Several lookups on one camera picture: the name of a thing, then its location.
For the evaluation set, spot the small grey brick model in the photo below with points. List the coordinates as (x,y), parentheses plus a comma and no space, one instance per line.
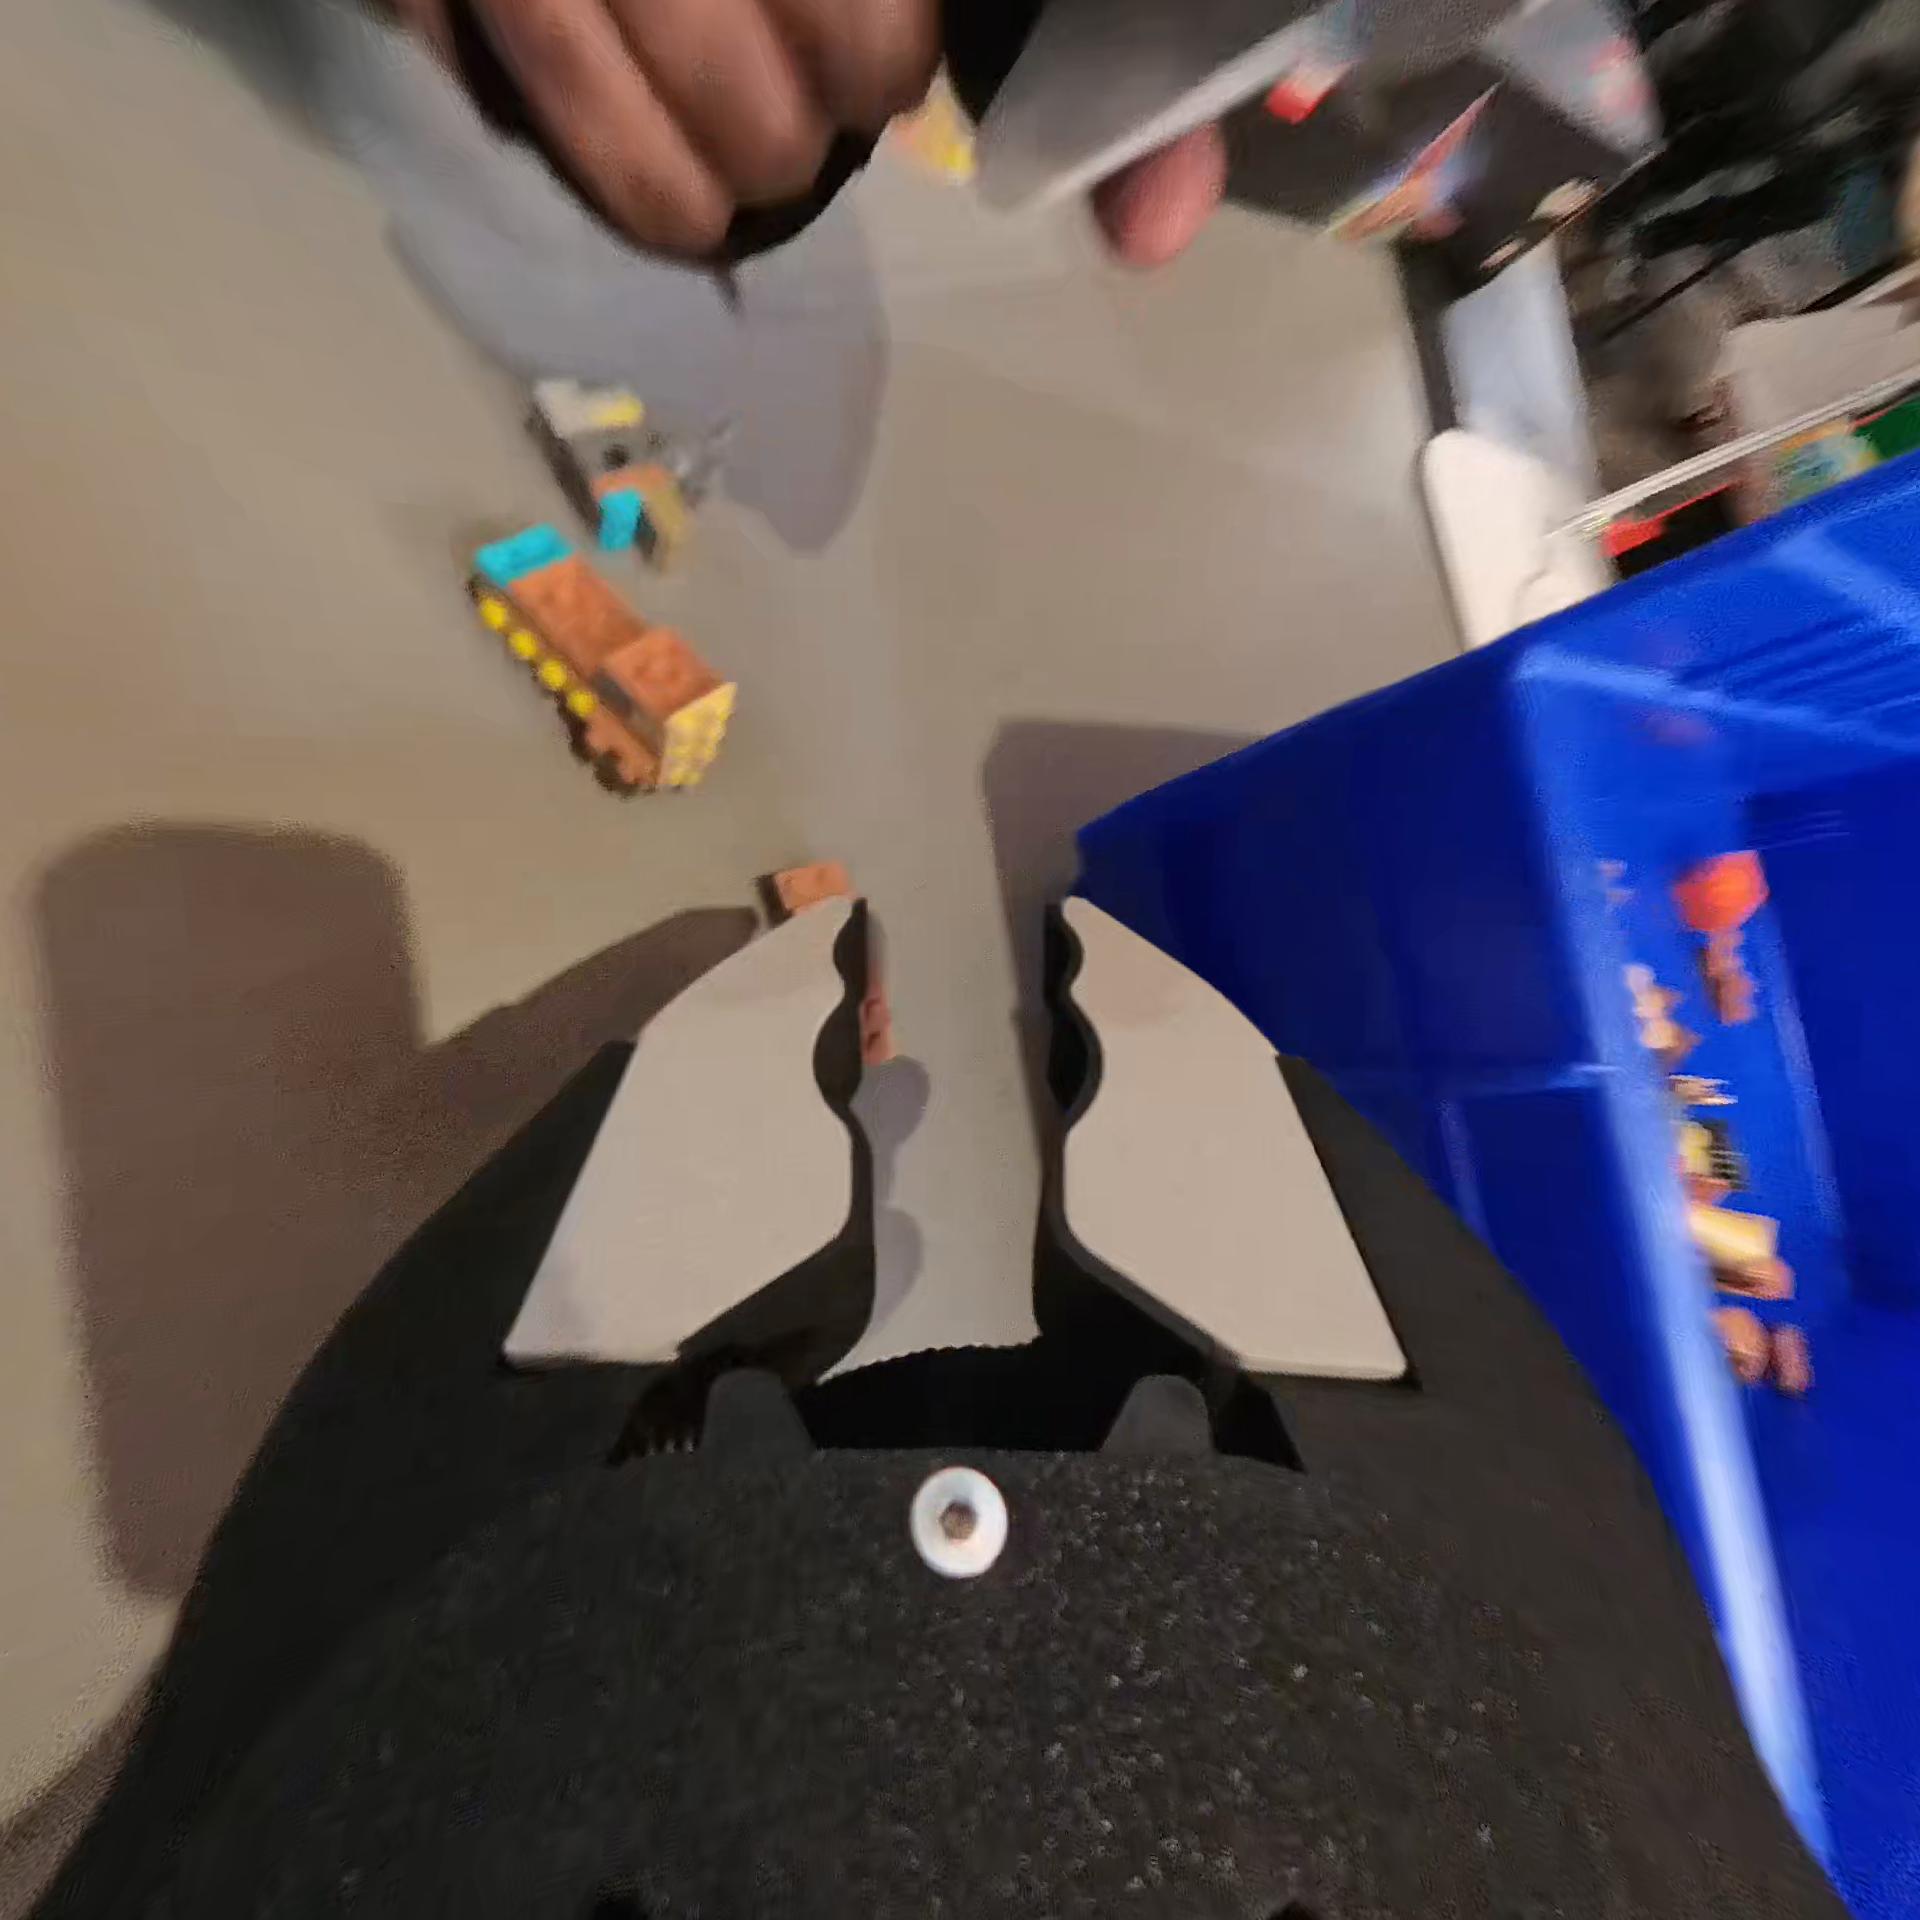
(629,503)

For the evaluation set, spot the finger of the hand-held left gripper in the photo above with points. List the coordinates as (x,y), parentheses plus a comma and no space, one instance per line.
(1500,61)
(1109,119)

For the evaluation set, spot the colourful printed box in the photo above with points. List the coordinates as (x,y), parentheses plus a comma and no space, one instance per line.
(1829,458)

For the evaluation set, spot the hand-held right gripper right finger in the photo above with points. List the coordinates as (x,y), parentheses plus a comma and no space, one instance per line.
(1201,1172)

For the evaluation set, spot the orange yellow brick train model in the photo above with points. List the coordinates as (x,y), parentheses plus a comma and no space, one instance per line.
(599,630)

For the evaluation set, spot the person's left hand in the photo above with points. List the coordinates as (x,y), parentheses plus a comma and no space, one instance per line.
(676,107)

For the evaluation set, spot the pile of loose toy bricks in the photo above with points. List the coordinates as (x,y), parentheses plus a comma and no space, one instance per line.
(1724,901)

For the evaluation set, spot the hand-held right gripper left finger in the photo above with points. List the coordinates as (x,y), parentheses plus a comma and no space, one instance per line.
(705,1172)

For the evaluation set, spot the blue plastic bin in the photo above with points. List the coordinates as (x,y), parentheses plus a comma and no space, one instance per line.
(1424,901)

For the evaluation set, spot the small brown toy brick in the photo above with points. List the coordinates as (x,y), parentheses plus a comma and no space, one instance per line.
(879,1021)
(810,889)

